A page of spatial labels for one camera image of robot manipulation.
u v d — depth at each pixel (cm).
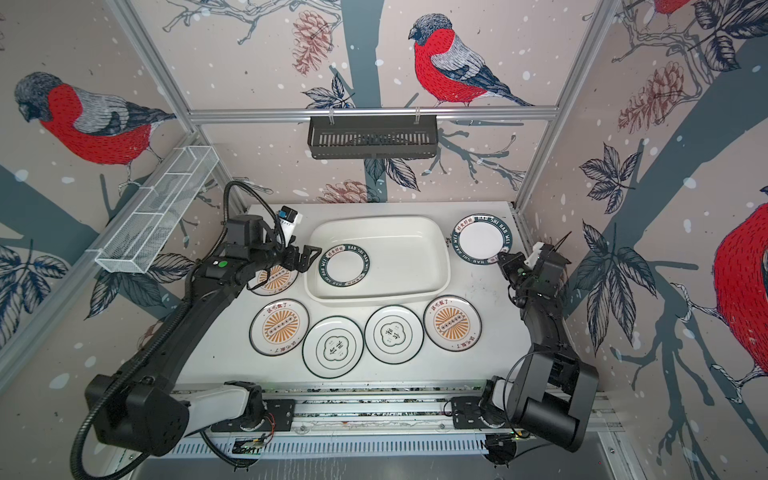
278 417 73
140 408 38
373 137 107
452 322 90
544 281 65
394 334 88
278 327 88
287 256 69
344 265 102
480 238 92
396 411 75
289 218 67
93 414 36
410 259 104
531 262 76
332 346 85
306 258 70
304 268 71
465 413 73
